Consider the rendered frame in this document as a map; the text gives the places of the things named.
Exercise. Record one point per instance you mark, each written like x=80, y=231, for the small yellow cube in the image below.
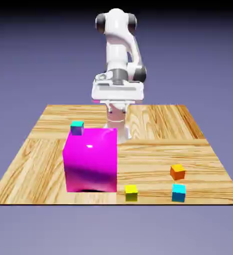
x=131, y=193

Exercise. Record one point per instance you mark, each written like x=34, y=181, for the small teal cube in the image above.
x=77, y=128

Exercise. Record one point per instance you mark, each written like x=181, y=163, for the large magenta box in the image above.
x=90, y=159

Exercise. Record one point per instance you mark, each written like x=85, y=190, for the small orange cube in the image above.
x=177, y=172

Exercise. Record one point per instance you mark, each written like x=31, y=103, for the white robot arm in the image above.
x=116, y=35

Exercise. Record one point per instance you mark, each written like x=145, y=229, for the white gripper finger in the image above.
x=109, y=108
x=125, y=108

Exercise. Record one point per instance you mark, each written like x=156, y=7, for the small cyan cube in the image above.
x=178, y=193

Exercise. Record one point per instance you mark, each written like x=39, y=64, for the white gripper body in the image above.
x=118, y=93

